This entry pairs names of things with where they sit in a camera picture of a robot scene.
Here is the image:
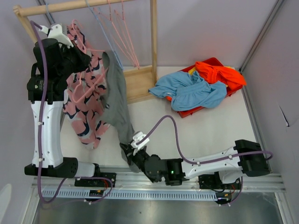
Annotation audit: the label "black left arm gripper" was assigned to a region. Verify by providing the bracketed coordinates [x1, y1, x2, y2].
[57, 40, 90, 78]

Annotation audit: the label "pink hanger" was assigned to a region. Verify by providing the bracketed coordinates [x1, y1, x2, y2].
[114, 0, 140, 69]
[71, 19, 107, 103]
[94, 0, 132, 65]

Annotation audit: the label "blue hanger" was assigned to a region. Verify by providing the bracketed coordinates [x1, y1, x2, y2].
[85, 0, 124, 70]
[45, 2, 55, 24]

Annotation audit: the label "pink patterned shorts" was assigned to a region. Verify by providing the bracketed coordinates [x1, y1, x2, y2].
[63, 25, 109, 150]

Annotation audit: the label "grey shorts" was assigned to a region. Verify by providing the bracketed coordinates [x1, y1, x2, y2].
[100, 51, 135, 146]

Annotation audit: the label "light blue shorts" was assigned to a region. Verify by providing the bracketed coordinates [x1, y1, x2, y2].
[148, 71, 227, 112]

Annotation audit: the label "orange shorts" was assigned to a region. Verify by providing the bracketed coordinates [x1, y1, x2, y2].
[195, 62, 247, 90]

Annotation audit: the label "yellow shorts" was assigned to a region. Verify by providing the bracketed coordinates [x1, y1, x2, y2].
[188, 66, 235, 75]

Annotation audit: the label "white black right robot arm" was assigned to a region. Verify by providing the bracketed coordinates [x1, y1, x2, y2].
[120, 140, 272, 188]

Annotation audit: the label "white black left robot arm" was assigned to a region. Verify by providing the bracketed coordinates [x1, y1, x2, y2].
[24, 38, 101, 187]

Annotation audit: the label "wooden clothes rack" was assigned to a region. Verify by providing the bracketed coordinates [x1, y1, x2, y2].
[13, 0, 157, 104]

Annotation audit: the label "aluminium corner profile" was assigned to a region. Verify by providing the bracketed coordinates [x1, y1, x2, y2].
[238, 0, 287, 75]

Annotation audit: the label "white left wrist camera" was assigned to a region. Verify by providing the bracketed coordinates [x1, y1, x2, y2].
[39, 24, 74, 48]

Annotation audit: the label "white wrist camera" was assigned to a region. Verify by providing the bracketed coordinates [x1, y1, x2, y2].
[130, 131, 150, 156]
[39, 24, 74, 48]

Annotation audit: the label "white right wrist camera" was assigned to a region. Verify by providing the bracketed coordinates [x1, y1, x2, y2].
[130, 131, 150, 156]

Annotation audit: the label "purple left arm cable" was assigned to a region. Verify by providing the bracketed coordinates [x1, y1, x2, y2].
[29, 20, 114, 205]

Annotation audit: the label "white cable duct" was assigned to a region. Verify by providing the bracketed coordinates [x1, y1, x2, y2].
[41, 190, 219, 201]

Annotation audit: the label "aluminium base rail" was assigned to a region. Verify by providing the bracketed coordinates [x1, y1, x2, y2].
[31, 166, 287, 193]

